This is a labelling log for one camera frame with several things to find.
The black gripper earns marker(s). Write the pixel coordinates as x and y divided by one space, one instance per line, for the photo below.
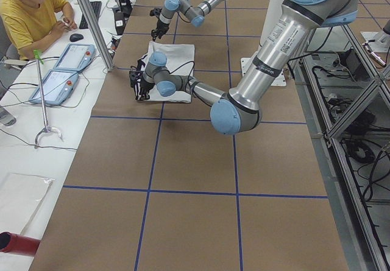
161 26
143 86

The grey cartoon print t-shirt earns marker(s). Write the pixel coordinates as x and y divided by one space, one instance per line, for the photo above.
168 67

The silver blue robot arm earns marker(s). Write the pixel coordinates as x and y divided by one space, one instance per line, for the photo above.
238 109
194 14

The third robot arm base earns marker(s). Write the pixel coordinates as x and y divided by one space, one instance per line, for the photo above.
377 41

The upper teach pendant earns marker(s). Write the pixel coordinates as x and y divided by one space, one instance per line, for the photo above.
76 57

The teach pendant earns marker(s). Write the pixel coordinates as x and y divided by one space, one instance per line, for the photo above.
76 57
58 85

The black computer mouse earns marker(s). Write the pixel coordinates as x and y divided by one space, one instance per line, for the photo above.
76 37

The lower teach pendant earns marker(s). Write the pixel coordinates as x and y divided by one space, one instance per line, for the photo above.
58 85

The metal reacher grabber tool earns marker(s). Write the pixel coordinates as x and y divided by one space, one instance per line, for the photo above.
47 128

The man in yellow shirt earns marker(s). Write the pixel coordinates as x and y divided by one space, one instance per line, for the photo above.
36 24

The clear water bottle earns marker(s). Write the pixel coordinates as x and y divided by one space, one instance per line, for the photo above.
6 118

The clear plastic bag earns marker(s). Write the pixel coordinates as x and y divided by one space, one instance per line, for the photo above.
21 198

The black power adapter box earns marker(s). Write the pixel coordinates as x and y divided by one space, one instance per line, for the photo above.
352 62

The red fire extinguisher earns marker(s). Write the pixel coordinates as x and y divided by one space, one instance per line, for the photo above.
17 244

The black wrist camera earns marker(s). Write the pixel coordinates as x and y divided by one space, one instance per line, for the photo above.
135 78

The aluminium frame post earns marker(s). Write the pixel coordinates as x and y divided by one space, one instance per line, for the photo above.
97 35

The white camera mast pedestal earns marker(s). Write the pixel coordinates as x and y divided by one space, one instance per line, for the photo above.
273 14

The aluminium frame glass cabinet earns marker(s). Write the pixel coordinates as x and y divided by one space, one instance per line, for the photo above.
349 125

